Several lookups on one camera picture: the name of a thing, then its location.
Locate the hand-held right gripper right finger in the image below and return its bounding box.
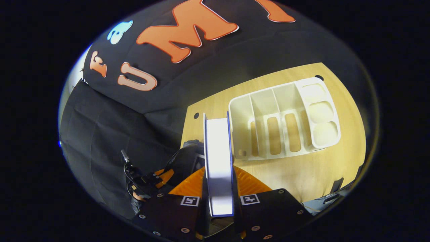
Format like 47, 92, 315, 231
232, 165, 314, 241

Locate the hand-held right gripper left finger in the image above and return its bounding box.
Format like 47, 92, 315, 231
131, 166, 209, 241

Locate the blue spine book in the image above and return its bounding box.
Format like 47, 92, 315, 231
203, 112, 234, 217

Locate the white bookshelf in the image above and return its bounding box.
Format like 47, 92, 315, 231
228, 77, 341, 161

